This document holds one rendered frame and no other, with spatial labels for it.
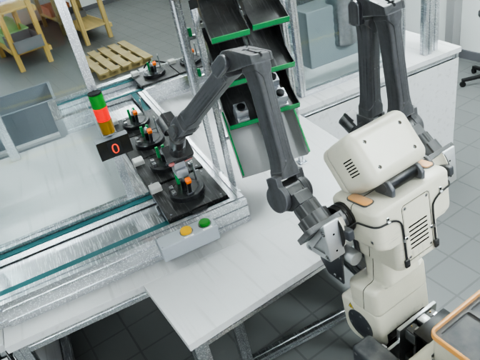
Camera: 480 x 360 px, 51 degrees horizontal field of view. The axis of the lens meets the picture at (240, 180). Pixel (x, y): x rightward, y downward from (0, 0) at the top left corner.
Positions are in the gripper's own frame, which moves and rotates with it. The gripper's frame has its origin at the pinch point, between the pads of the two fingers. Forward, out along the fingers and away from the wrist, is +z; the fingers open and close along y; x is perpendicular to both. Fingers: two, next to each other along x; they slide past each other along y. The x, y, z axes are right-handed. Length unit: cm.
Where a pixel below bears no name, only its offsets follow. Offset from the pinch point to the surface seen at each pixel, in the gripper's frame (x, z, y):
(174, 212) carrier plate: 16.2, 4.8, 8.3
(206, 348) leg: 65, -8, 19
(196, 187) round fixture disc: 9.6, 7.2, -3.6
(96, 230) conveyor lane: 5.9, 19.1, 36.1
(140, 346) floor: 43, 106, 40
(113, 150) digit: -12.4, -2.5, 19.8
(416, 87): -15, 59, -154
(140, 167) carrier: -16.5, 29.0, 10.1
